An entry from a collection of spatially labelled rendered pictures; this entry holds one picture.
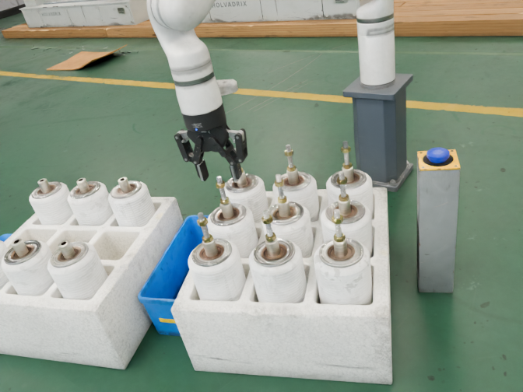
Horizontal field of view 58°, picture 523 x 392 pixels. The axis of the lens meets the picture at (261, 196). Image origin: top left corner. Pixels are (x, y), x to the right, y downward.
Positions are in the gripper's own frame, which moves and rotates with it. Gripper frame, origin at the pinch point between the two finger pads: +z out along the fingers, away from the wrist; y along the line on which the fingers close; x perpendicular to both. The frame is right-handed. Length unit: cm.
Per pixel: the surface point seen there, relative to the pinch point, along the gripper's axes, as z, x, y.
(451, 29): 33, 194, 39
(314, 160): 35, 65, -2
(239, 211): 9.6, 1.0, 1.6
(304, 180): 9.6, 13.5, 12.2
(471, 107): 36, 105, 47
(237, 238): 12.7, -3.8, 2.6
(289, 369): 31.8, -18.0, 14.8
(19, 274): 11.7, -21.8, -38.5
